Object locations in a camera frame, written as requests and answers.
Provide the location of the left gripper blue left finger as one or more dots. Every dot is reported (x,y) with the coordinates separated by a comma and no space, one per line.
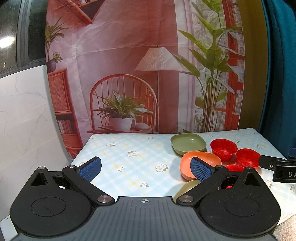
(80,177)

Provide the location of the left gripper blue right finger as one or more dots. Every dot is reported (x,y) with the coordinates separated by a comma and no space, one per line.
(210,179)

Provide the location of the red bowl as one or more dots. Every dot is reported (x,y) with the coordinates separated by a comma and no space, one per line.
(247,158)
(234,173)
(223,148)

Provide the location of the light green square plate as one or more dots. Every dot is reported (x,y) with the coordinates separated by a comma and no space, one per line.
(185,188)

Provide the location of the orange square plate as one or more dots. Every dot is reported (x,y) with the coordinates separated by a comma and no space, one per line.
(209,158)

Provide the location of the dark green square plate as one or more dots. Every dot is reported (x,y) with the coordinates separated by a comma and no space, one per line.
(187,142)

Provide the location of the teal curtain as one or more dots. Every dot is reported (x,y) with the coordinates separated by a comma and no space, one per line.
(277,122)

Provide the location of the printed room scene backdrop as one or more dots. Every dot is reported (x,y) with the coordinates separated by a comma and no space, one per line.
(144,67)

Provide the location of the dark window frame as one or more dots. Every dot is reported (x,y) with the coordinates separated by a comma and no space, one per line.
(22,35)

